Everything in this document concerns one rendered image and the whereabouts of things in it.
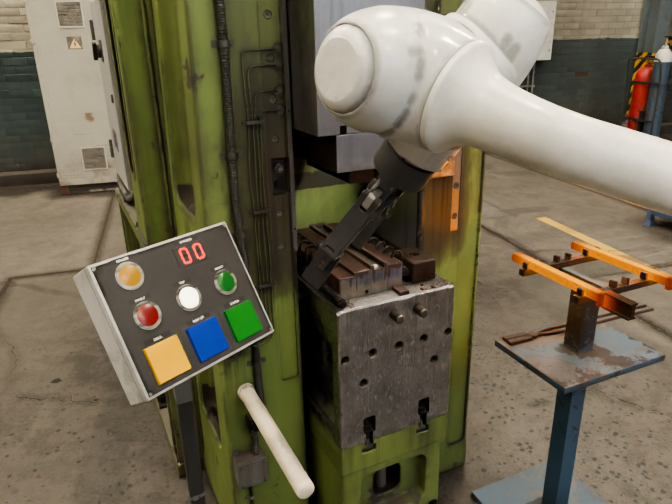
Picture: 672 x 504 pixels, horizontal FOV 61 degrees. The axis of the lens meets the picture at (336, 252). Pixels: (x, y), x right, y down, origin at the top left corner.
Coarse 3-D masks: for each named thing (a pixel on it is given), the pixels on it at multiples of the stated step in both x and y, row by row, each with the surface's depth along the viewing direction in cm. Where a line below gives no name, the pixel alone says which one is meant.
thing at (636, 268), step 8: (576, 248) 184; (592, 248) 180; (592, 256) 179; (600, 256) 176; (608, 256) 173; (616, 256) 173; (616, 264) 171; (624, 264) 169; (632, 264) 167; (640, 264) 167; (632, 272) 167; (648, 272) 162; (656, 272) 161; (656, 280) 160; (664, 280) 158; (664, 288) 157
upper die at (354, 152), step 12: (300, 132) 160; (300, 144) 162; (312, 144) 154; (324, 144) 147; (336, 144) 141; (348, 144) 142; (360, 144) 144; (372, 144) 145; (300, 156) 163; (312, 156) 155; (324, 156) 148; (336, 156) 142; (348, 156) 143; (360, 156) 145; (372, 156) 146; (336, 168) 143; (348, 168) 144; (360, 168) 146; (372, 168) 148
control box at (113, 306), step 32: (224, 224) 131; (128, 256) 113; (160, 256) 118; (192, 256) 123; (224, 256) 129; (96, 288) 107; (128, 288) 111; (160, 288) 116; (96, 320) 111; (128, 320) 109; (160, 320) 114; (192, 320) 119; (224, 320) 124; (128, 352) 108; (192, 352) 116; (224, 352) 121; (128, 384) 111
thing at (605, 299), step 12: (540, 264) 168; (552, 276) 163; (564, 276) 160; (576, 288) 155; (588, 288) 152; (600, 300) 147; (612, 300) 146; (624, 300) 142; (612, 312) 146; (624, 312) 143
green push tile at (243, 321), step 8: (240, 304) 127; (248, 304) 128; (224, 312) 124; (232, 312) 125; (240, 312) 126; (248, 312) 128; (232, 320) 124; (240, 320) 126; (248, 320) 127; (256, 320) 128; (232, 328) 124; (240, 328) 125; (248, 328) 126; (256, 328) 128; (240, 336) 124; (248, 336) 126
